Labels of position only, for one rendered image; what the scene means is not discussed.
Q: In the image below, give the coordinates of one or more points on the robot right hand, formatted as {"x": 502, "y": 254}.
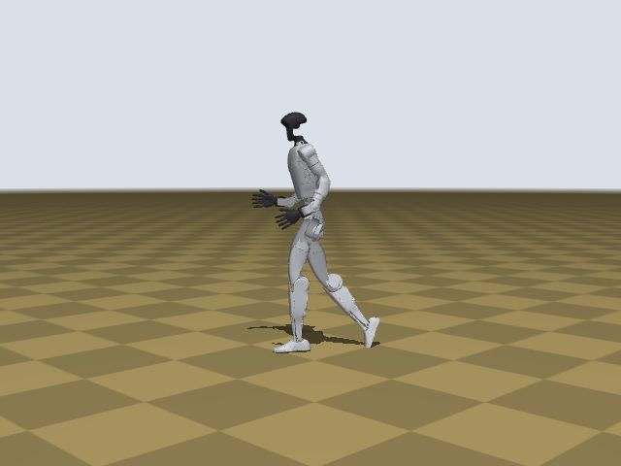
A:
{"x": 267, "y": 200}

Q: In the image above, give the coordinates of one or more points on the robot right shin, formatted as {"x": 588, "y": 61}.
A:
{"x": 347, "y": 303}

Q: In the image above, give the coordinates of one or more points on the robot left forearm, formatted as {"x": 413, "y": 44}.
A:
{"x": 318, "y": 196}

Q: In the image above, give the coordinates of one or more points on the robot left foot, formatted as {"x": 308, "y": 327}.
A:
{"x": 291, "y": 346}

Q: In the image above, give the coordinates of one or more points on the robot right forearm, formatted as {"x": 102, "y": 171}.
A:
{"x": 290, "y": 201}

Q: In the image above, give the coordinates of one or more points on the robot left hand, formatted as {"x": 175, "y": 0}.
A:
{"x": 292, "y": 216}

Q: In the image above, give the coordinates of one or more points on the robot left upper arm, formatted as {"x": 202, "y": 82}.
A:
{"x": 308, "y": 154}

